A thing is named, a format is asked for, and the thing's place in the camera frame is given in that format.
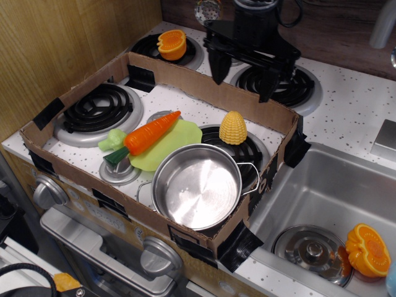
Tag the silver stovetop knob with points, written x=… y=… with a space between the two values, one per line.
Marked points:
x=122 y=174
x=159 y=117

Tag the stainless steel pot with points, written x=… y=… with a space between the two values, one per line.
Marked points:
x=197 y=186

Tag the cardboard fence with black tape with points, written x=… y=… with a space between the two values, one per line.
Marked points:
x=233 y=243

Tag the orange toy pumpkin half in sink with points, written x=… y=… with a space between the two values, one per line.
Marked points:
x=367 y=251

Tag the front left black burner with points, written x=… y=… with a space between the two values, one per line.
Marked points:
x=88 y=121

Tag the silver oven door handle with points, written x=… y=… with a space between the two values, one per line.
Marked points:
x=110 y=264

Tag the silver stovetop knob middle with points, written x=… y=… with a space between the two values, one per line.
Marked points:
x=159 y=117

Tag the orange toy carrot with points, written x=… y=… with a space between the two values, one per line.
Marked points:
x=141 y=139

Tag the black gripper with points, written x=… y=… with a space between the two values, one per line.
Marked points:
x=252 y=37

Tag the right silver oven knob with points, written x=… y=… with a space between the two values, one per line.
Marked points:
x=158 y=258

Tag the orange toy pumpkin half on burner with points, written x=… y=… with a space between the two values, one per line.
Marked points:
x=172 y=44

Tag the silver faucet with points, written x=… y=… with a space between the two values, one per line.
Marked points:
x=384 y=25

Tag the silver oven knob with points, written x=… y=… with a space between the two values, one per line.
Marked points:
x=158 y=258
x=48 y=193

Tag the back right black burner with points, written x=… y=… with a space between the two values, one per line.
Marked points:
x=303 y=93

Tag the yellow toy corn cob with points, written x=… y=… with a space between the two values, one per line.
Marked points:
x=233 y=129

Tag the stainless steel sink basin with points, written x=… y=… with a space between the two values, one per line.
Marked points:
x=332 y=190

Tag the silver faucet base block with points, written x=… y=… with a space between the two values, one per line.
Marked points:
x=384 y=144

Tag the front right black burner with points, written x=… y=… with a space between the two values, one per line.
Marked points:
x=252 y=150

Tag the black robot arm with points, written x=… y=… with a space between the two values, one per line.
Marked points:
x=256 y=6

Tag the hanging metal strainer spoon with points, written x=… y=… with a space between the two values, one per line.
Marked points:
x=205 y=10

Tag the black burner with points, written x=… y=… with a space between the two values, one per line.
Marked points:
x=88 y=121
x=192 y=59
x=252 y=150
x=303 y=93

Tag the orange object bottom left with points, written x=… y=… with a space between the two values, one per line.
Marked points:
x=65 y=282

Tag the silver stovetop knob front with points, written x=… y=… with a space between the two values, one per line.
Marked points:
x=122 y=174

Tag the left silver oven knob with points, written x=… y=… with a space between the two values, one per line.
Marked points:
x=48 y=193

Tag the back left black burner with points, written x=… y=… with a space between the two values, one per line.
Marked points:
x=192 y=59

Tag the green toy broccoli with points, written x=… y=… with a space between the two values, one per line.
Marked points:
x=114 y=140

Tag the steel pot lid in sink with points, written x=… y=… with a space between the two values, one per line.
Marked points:
x=317 y=250

